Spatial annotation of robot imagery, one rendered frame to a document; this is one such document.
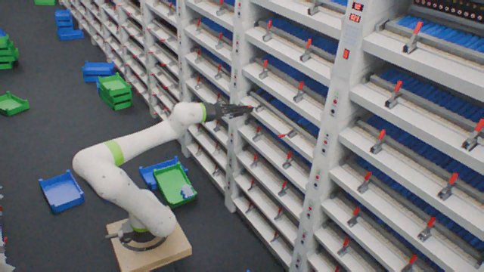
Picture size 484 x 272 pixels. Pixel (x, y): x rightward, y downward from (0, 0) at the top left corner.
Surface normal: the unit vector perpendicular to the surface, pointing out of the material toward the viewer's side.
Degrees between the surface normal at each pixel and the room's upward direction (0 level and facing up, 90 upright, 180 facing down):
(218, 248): 0
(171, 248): 2
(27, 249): 0
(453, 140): 20
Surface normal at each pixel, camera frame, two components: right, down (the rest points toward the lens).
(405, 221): -0.22, -0.69
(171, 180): 0.22, -0.65
